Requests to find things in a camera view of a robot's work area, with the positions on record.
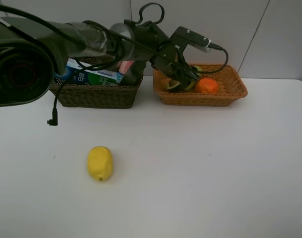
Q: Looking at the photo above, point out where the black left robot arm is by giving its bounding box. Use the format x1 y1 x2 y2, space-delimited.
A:
0 17 199 107

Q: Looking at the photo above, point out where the halved avocado with pit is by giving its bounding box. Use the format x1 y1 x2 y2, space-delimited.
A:
166 79 181 93

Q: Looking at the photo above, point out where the black camera cable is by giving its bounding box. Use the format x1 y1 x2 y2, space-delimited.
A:
0 2 229 126

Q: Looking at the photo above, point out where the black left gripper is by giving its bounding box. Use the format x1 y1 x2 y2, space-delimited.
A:
150 37 200 82

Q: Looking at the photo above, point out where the pink bottle white cap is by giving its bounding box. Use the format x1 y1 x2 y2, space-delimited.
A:
119 60 134 74

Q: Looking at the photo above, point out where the black square pump bottle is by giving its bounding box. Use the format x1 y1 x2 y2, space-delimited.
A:
119 60 146 86

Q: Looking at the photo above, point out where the orange tangerine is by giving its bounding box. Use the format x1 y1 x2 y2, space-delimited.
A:
195 78 219 93

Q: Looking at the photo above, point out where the yellow lemon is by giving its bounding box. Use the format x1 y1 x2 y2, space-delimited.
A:
87 146 113 182

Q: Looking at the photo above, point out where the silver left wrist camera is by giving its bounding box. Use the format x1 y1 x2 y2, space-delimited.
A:
170 26 212 53

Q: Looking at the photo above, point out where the dark brown wicker basket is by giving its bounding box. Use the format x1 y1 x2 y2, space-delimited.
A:
50 57 143 109

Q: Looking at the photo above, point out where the blue green toothpaste box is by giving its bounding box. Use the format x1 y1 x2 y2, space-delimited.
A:
53 59 123 86

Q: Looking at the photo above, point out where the green red pear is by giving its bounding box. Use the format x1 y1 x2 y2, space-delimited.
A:
183 70 203 92

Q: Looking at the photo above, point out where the orange wicker basket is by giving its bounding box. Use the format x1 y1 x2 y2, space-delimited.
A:
153 65 248 107

